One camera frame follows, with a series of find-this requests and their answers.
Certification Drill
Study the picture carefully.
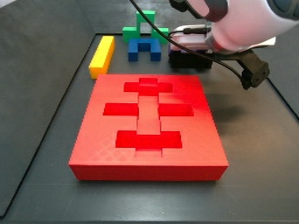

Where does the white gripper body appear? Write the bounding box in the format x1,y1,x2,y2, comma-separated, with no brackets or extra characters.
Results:
170,24,212,51

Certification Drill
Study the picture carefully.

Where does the purple U-shaped block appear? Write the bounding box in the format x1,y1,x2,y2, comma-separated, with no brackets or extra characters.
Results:
169,44,176,56

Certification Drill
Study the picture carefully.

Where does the black angled fixture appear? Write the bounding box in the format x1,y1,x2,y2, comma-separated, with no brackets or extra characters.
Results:
169,51,213,69

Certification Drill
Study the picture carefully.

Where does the red board with cutouts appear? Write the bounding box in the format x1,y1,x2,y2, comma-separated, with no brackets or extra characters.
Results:
70,74,229,181

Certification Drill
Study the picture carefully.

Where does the blue U-shaped block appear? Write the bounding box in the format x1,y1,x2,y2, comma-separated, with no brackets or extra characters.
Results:
127,38,162,62

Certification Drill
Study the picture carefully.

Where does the yellow long block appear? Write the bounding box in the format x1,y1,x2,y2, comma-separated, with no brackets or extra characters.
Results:
89,36,117,80

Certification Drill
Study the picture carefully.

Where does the black camera cable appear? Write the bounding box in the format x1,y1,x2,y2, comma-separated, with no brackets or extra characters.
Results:
129,0,245,81

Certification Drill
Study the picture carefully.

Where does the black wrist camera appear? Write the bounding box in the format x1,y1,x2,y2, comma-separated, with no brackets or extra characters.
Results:
214,50,270,90

